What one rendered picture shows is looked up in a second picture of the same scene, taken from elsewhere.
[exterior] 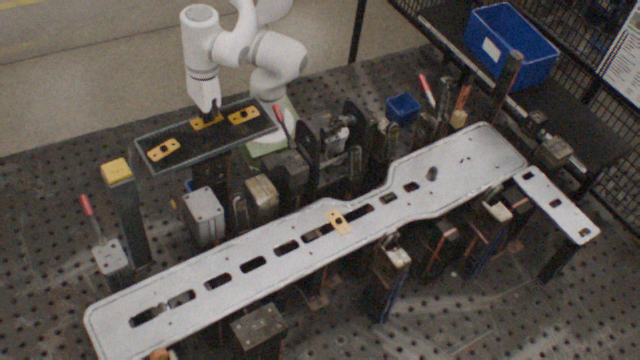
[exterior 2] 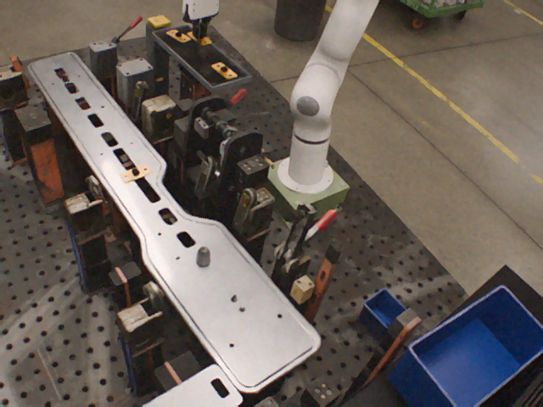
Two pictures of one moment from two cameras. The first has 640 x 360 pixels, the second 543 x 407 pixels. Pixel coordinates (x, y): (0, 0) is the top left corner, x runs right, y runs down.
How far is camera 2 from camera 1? 1.64 m
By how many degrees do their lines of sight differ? 51
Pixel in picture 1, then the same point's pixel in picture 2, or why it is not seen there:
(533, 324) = not seen: outside the picture
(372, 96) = (404, 293)
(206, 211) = (126, 68)
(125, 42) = (461, 177)
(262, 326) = (30, 118)
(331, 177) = not seen: hidden behind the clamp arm
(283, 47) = (309, 76)
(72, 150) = (259, 86)
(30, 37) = (433, 124)
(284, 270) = (86, 137)
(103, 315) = (66, 58)
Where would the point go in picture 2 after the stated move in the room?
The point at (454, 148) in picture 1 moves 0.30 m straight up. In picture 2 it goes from (258, 293) to (278, 203)
